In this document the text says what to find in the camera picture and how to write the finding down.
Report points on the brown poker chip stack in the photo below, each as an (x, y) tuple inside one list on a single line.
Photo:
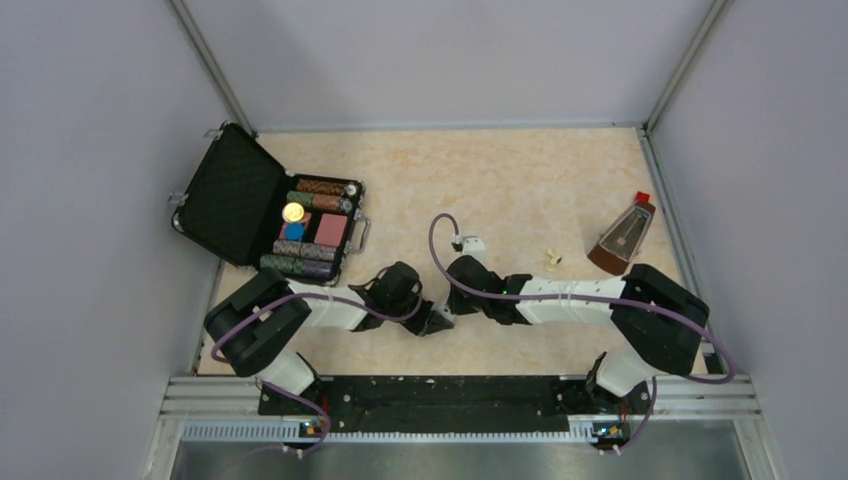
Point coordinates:
[(320, 187)]

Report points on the black poker chip case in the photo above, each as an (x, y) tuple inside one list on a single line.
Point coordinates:
[(233, 205)]

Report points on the yellow big blind chip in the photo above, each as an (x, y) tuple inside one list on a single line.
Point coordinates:
[(293, 212)]

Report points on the brown wooden metronome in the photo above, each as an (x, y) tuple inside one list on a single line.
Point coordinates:
[(617, 247)]

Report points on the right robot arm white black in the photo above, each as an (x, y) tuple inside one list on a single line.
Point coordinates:
[(639, 305)]

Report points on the purple poker chip stack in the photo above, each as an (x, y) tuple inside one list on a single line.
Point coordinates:
[(301, 259)]

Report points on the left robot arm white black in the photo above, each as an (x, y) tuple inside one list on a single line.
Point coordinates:
[(253, 326)]

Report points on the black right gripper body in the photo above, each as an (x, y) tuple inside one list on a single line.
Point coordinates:
[(460, 304)]

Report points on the red card deck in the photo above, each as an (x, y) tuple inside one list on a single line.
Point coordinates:
[(331, 230)]

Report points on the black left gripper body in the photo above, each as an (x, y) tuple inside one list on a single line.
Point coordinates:
[(403, 307)]

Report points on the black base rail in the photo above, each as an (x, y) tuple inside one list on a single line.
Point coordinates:
[(455, 404)]

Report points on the blue dealer chip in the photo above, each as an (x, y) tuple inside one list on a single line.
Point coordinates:
[(293, 231)]

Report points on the cream chess piece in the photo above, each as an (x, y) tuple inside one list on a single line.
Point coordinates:
[(553, 261)]

